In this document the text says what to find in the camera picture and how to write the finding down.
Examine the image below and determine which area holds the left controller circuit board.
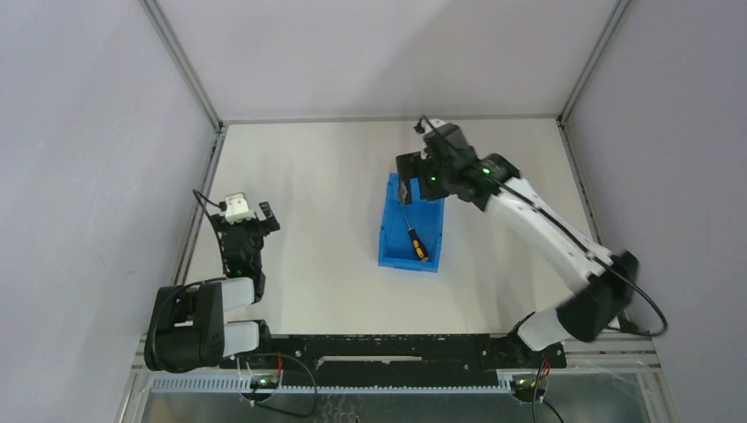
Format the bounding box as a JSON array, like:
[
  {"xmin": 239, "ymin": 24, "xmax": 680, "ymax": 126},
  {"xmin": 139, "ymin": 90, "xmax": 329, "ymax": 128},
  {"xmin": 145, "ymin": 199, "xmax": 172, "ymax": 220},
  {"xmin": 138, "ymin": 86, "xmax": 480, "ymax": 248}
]
[{"xmin": 250, "ymin": 376, "xmax": 279, "ymax": 390}]

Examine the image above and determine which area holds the blue plastic bin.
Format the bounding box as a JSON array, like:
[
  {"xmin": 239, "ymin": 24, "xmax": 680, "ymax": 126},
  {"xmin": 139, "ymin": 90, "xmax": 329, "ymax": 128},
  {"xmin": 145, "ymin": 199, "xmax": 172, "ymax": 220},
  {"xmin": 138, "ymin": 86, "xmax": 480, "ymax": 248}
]
[{"xmin": 378, "ymin": 173, "xmax": 445, "ymax": 273}]

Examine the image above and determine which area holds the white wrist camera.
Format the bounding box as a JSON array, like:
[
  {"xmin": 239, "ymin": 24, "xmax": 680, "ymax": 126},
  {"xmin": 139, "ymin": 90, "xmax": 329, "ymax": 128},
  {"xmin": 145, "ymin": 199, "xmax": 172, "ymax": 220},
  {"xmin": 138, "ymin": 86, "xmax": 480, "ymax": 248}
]
[
  {"xmin": 413, "ymin": 118, "xmax": 469, "ymax": 151},
  {"xmin": 224, "ymin": 192, "xmax": 255, "ymax": 224}
]

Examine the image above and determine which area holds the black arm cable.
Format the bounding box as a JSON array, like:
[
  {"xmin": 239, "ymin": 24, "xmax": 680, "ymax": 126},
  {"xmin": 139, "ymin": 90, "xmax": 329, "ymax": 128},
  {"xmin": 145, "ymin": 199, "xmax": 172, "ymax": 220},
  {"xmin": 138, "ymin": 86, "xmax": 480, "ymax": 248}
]
[
  {"xmin": 192, "ymin": 189, "xmax": 230, "ymax": 276},
  {"xmin": 417, "ymin": 115, "xmax": 669, "ymax": 423}
]

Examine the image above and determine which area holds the grey slotted cable duct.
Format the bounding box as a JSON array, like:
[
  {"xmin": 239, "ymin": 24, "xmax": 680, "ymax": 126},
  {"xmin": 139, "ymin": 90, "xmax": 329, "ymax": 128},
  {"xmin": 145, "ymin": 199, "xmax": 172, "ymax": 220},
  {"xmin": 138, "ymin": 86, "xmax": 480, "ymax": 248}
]
[{"xmin": 149, "ymin": 373, "xmax": 514, "ymax": 393}]

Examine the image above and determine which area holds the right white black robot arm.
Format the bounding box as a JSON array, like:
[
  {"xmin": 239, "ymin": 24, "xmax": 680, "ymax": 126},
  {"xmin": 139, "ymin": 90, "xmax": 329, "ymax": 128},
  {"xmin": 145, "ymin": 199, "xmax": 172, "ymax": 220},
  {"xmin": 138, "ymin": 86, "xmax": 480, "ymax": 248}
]
[{"xmin": 396, "ymin": 122, "xmax": 638, "ymax": 367}]

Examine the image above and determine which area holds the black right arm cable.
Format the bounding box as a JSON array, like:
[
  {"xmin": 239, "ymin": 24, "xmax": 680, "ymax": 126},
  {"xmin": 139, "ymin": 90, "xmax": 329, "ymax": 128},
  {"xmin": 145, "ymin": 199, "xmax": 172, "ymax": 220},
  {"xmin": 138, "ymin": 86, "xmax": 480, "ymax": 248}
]
[{"xmin": 417, "ymin": 115, "xmax": 669, "ymax": 423}]

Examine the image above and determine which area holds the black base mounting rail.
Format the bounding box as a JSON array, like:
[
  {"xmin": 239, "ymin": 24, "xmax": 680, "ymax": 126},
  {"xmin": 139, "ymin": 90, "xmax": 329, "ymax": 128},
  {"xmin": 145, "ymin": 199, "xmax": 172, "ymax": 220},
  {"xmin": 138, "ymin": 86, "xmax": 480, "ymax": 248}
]
[{"xmin": 220, "ymin": 334, "xmax": 567, "ymax": 390}]

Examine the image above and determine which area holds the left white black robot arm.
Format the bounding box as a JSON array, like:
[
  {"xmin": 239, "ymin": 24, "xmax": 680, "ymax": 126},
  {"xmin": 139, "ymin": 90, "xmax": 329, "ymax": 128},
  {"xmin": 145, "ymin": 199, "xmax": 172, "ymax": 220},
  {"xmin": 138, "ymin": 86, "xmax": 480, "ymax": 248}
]
[{"xmin": 144, "ymin": 195, "xmax": 280, "ymax": 374}]

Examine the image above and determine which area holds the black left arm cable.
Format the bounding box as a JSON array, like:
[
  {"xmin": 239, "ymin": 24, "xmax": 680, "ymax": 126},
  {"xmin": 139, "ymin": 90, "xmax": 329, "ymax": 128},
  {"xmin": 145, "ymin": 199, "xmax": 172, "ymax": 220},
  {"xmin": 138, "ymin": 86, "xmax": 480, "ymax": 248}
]
[{"xmin": 192, "ymin": 189, "xmax": 230, "ymax": 276}]

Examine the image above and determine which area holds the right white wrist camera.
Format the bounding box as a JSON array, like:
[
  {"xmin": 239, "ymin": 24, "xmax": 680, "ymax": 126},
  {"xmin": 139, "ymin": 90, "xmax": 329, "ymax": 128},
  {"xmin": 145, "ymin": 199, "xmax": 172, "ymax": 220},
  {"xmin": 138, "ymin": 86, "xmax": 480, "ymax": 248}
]
[{"xmin": 413, "ymin": 118, "xmax": 469, "ymax": 151}]

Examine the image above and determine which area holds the controller circuit board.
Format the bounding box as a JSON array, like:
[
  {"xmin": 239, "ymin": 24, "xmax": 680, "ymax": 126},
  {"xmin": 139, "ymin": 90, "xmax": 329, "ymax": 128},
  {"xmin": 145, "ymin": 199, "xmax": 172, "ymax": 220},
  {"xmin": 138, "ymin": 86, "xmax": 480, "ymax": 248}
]
[
  {"xmin": 510, "ymin": 378, "xmax": 545, "ymax": 404},
  {"xmin": 250, "ymin": 376, "xmax": 279, "ymax": 390}
]

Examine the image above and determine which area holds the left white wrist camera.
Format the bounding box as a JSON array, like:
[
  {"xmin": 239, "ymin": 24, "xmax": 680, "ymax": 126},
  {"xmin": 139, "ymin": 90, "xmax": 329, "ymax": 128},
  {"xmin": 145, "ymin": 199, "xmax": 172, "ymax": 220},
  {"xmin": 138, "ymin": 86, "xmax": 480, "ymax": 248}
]
[{"xmin": 224, "ymin": 192, "xmax": 255, "ymax": 224}]

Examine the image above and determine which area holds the right controller circuit board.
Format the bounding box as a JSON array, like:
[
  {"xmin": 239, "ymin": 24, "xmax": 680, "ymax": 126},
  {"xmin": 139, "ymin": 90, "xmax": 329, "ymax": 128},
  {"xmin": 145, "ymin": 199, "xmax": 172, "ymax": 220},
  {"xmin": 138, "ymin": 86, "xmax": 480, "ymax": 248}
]
[{"xmin": 510, "ymin": 378, "xmax": 545, "ymax": 404}]

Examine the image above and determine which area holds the black yellow handled screwdriver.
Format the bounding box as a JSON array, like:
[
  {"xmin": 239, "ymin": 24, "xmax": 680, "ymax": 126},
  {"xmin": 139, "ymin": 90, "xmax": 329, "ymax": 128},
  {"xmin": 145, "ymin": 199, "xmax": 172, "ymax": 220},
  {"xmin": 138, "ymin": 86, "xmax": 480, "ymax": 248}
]
[{"xmin": 402, "ymin": 208, "xmax": 429, "ymax": 262}]

